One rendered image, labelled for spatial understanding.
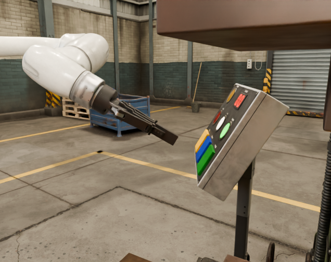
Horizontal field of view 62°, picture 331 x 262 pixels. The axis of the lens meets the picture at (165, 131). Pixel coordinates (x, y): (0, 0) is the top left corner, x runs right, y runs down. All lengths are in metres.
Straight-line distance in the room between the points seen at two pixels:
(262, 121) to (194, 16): 0.53
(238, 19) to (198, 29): 0.02
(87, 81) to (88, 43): 0.16
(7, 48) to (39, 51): 0.20
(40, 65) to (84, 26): 8.46
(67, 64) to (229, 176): 0.49
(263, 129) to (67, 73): 0.49
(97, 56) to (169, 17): 0.68
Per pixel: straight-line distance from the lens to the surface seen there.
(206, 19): 0.17
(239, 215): 0.93
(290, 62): 8.29
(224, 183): 0.71
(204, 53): 9.28
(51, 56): 0.76
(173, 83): 9.92
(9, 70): 7.91
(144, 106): 5.54
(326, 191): 0.61
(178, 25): 0.18
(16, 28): 8.09
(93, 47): 0.86
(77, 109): 7.46
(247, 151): 0.69
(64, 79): 0.74
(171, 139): 0.74
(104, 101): 0.72
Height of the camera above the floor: 1.25
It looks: 13 degrees down
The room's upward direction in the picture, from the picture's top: straight up
